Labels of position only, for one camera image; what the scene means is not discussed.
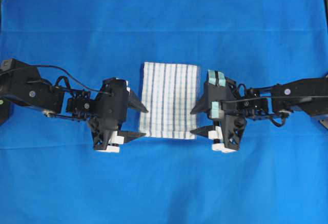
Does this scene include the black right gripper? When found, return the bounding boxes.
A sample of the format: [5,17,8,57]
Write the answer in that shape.
[190,70,247,153]

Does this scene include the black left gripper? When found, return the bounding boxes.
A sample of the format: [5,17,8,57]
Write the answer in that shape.
[88,78,149,153]

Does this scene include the white blue striped towel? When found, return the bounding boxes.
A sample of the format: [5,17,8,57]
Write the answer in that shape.
[139,62,201,140]

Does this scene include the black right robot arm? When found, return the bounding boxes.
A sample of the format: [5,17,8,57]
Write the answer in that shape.
[191,70,327,153]

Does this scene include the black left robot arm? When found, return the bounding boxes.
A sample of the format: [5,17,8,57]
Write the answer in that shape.
[1,58,148,153]

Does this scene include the blue table cloth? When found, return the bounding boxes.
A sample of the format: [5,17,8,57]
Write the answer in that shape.
[1,0,327,223]

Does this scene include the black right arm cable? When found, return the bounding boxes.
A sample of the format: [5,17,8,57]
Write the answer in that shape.
[220,94,328,107]

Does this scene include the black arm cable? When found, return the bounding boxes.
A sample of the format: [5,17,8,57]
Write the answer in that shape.
[0,64,113,96]
[220,94,328,107]

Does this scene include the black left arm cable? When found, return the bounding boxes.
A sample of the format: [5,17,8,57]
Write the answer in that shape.
[0,64,113,96]

